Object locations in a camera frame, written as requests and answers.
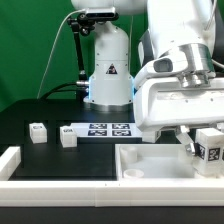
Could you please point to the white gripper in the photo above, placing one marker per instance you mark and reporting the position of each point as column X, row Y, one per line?
column 163, row 103

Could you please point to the white square tabletop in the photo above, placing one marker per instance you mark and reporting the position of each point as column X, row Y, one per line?
column 146, row 162

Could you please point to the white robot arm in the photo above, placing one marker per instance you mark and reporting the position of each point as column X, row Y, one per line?
column 180, row 39

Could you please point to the white U-shaped fence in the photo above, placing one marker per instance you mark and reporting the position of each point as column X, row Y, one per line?
column 164, row 192

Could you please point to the white marker base plate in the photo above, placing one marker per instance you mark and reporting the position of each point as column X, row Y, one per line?
column 103, row 130

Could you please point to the grey depth camera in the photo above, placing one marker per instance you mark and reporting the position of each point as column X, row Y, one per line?
column 102, row 13

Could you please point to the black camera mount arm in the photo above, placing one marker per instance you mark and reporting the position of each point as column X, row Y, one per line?
column 80, row 26

